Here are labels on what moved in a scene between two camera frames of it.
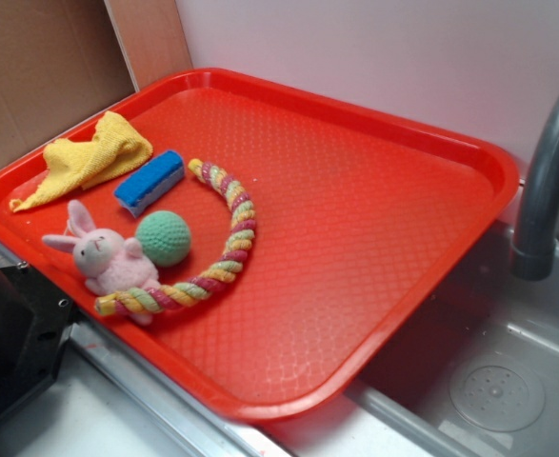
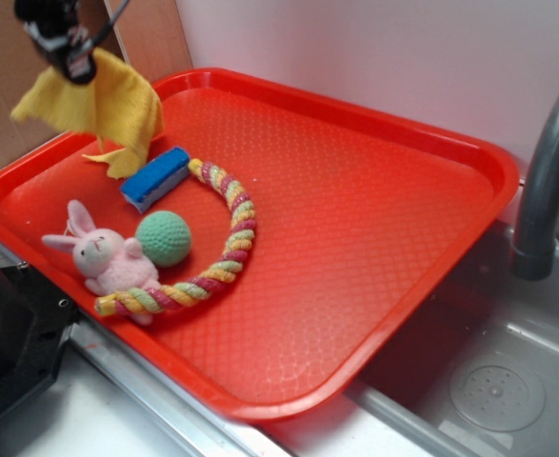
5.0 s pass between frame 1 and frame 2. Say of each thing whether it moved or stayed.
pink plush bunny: stayed
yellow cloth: moved
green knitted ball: stayed
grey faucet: stayed
